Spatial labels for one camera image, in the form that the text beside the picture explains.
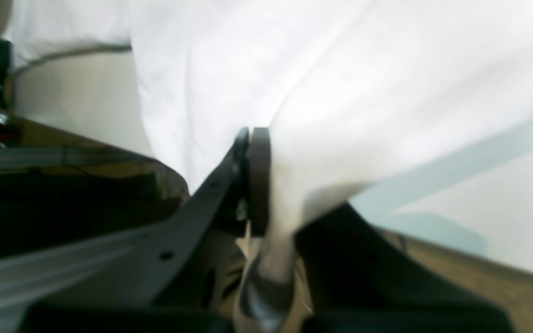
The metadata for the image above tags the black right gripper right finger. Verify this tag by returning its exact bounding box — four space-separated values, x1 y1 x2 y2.
294 203 514 333

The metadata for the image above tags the white T-shirt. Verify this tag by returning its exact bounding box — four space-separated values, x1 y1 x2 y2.
3 0 533 333

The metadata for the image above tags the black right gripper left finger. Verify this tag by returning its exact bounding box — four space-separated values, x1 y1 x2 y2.
21 127 271 333

